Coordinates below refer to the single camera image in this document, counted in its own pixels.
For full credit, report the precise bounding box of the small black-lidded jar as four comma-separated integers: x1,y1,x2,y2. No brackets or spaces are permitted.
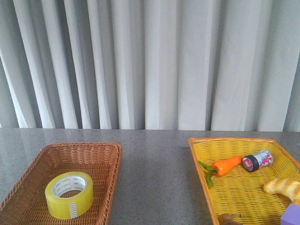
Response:
242,150,274,172

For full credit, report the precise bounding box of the toy croissant bread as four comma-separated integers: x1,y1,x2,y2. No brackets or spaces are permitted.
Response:
263,178,300,206

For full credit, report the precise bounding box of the yellow tape roll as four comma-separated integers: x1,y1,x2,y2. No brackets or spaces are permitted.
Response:
45,172,94,220

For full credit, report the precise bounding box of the brown toy piece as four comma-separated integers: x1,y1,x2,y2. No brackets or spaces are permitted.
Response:
217,213,243,225

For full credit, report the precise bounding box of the orange toy carrot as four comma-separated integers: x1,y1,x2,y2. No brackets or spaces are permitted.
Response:
198,156,243,187

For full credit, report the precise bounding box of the yellow wicker basket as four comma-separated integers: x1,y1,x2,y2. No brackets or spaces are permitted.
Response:
189,137,300,225

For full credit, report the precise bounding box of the grey pleated curtain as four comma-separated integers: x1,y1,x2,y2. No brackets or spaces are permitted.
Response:
0,0,300,132

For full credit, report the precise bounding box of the purple block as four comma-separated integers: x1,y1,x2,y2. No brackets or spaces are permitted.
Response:
280,203,300,225

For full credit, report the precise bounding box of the brown wicker basket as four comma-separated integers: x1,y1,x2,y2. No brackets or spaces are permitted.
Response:
0,142,122,225

